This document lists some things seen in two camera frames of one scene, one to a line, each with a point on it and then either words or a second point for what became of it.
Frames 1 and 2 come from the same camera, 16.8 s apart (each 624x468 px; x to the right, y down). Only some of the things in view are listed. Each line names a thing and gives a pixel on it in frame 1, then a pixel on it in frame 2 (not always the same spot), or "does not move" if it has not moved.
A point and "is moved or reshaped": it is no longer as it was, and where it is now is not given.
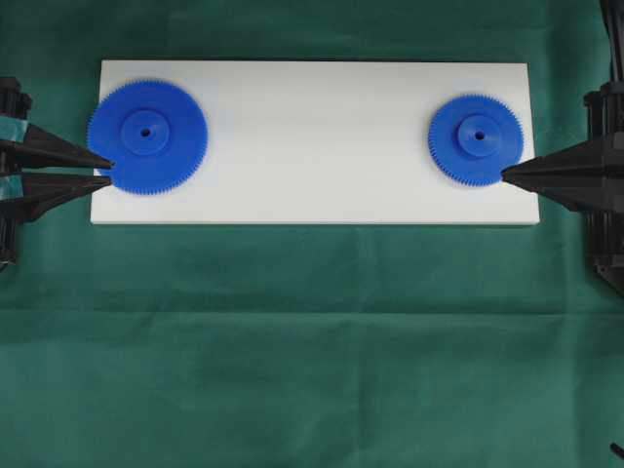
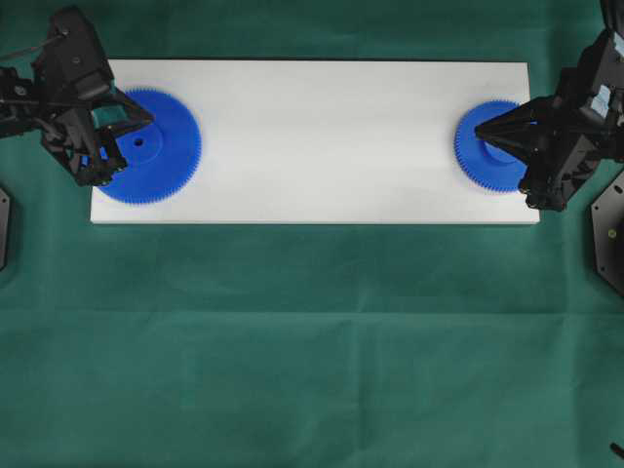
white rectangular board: x=325 y=142 does not move
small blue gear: x=475 y=137 is moved or reshaped
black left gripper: x=28 y=195 → x=74 y=75
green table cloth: x=305 y=345 does not move
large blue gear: x=153 y=131 is moved or reshaped
